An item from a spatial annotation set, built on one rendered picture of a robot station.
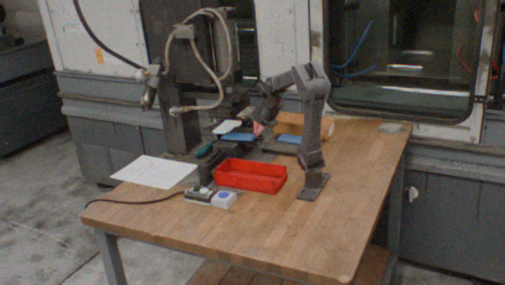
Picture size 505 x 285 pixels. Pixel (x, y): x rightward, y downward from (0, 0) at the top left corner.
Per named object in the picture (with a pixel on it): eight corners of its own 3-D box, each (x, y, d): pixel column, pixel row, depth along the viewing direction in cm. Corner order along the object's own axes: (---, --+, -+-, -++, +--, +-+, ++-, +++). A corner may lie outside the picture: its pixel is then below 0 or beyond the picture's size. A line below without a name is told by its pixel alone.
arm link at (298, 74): (261, 78, 175) (299, 62, 147) (281, 74, 179) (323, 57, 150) (269, 110, 176) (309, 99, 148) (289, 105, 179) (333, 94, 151)
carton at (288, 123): (325, 142, 204) (325, 126, 201) (273, 136, 215) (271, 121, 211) (334, 132, 214) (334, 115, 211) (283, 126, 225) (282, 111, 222)
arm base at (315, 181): (294, 179, 160) (313, 182, 157) (313, 154, 176) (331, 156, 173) (295, 198, 163) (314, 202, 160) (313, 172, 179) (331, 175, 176)
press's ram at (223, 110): (234, 127, 181) (225, 52, 169) (178, 121, 192) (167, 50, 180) (253, 111, 196) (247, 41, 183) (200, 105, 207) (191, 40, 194)
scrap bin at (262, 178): (275, 196, 166) (274, 180, 164) (215, 185, 177) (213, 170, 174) (288, 179, 176) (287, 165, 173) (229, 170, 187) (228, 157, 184)
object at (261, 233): (348, 481, 161) (351, 280, 123) (126, 386, 203) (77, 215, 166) (402, 276, 251) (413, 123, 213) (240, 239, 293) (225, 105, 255)
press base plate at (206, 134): (241, 203, 169) (240, 196, 168) (133, 182, 191) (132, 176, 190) (302, 133, 221) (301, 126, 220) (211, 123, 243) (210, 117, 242)
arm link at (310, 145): (297, 160, 169) (300, 78, 152) (312, 156, 171) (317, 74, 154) (306, 170, 164) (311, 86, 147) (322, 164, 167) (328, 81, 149)
